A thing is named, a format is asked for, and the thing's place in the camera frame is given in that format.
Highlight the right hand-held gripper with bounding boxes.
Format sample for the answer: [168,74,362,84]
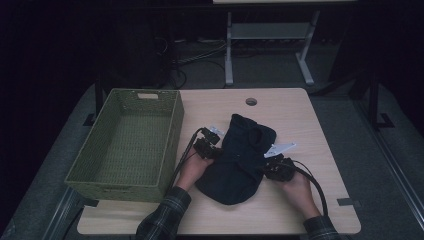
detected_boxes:
[263,142,298,183]

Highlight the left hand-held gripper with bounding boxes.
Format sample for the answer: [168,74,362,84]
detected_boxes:
[192,125,225,160]

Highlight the dark cloth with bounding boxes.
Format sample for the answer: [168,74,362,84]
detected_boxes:
[194,113,278,206]

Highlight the green woven basket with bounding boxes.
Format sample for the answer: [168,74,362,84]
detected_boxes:
[64,88,185,204]

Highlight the person's left hand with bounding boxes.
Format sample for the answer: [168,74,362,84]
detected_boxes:
[175,149,215,192]

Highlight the grey tape strip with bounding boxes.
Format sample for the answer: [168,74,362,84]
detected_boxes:
[336,197,362,208]

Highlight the grey metal stand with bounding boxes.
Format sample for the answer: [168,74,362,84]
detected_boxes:
[224,9,322,87]

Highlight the left hand-held gripper black cable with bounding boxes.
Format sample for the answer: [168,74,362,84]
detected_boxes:
[165,126,205,196]

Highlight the black floor cables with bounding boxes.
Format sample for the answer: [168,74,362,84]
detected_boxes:
[153,35,228,90]

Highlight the black stand post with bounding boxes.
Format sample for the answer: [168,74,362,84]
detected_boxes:
[367,71,396,131]

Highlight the metal floor rail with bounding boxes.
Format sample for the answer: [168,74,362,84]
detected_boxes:
[41,186,85,240]
[352,98,424,232]

